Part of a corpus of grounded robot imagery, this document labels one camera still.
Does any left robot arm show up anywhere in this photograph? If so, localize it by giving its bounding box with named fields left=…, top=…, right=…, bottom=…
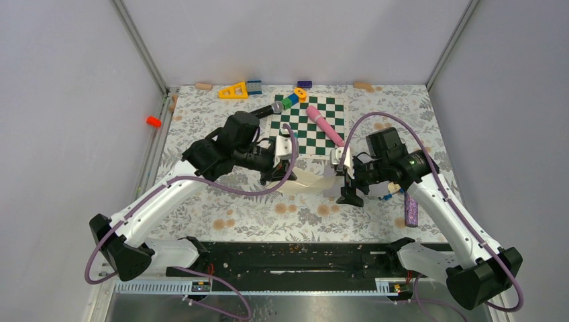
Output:
left=84, top=111, right=299, bottom=285

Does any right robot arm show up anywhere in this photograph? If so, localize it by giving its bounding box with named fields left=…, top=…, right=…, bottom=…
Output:
left=336, top=127, right=523, bottom=310

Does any beige toy car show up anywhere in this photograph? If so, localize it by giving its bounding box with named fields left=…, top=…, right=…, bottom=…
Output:
left=379, top=182, right=405, bottom=201

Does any green white chessboard mat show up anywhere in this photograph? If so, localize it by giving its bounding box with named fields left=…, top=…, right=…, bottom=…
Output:
left=262, top=95, right=349, bottom=160

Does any purple glitter microphone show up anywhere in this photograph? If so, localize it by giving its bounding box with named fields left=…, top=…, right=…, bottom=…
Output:
left=404, top=193, right=419, bottom=228

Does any floral table cloth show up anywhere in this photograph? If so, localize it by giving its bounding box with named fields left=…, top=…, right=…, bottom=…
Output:
left=151, top=85, right=457, bottom=243

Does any black toy microphone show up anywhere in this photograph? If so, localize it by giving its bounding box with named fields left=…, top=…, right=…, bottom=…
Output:
left=251, top=101, right=285, bottom=119

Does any wooden cylinder block right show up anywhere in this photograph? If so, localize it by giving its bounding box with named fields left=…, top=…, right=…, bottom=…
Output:
left=353, top=82, right=374, bottom=93

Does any wooden cylinder block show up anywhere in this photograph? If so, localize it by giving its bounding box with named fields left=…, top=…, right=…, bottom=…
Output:
left=353, top=82, right=374, bottom=93
left=195, top=83, right=213, bottom=91

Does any blue lego brick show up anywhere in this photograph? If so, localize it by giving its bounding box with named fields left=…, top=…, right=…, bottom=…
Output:
left=246, top=80, right=262, bottom=95

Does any yellow triangle toy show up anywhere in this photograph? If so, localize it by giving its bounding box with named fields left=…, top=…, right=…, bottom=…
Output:
left=218, top=81, right=248, bottom=99

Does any purple lego brick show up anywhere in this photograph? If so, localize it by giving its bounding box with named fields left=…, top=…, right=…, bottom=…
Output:
left=297, top=80, right=313, bottom=89

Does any wooden cylinder block left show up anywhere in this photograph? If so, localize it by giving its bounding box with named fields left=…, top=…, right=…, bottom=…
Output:
left=195, top=83, right=213, bottom=91

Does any orange cap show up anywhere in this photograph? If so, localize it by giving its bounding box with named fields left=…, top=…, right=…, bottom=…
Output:
left=146, top=116, right=162, bottom=128

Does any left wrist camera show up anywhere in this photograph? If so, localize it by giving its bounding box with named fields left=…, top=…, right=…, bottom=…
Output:
left=273, top=135, right=298, bottom=167

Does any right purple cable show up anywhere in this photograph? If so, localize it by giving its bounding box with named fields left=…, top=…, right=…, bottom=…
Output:
left=338, top=111, right=525, bottom=322

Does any colourful block chain toy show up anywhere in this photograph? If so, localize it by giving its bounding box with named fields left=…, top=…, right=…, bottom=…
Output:
left=280, top=87, right=307, bottom=111

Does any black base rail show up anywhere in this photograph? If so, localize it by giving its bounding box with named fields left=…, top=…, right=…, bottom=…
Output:
left=190, top=241, right=418, bottom=293

